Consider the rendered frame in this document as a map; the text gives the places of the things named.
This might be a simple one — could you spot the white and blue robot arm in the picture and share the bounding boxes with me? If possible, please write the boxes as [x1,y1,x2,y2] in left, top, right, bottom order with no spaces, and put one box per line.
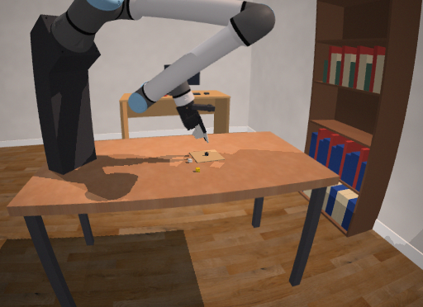
[51,0,275,113]

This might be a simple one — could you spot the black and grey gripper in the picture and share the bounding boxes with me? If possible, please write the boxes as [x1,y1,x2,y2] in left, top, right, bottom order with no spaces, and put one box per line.
[176,101,208,143]

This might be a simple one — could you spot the light orange mat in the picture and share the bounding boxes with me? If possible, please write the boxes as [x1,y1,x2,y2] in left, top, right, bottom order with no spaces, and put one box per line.
[189,149,225,163]

